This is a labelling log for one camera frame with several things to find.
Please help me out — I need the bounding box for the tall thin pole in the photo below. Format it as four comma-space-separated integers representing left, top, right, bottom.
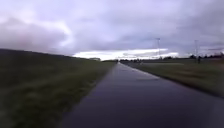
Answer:
156, 37, 162, 60

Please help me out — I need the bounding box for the row of distant trees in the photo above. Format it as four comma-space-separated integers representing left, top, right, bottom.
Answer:
119, 52, 224, 63

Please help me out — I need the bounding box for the grass embankment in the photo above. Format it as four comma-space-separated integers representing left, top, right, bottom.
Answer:
0, 48, 118, 128

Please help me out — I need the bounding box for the wet dark asphalt path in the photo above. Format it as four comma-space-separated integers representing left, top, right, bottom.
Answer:
58, 61, 224, 128

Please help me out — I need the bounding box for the flat grass field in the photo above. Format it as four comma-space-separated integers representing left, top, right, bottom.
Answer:
120, 58, 224, 99

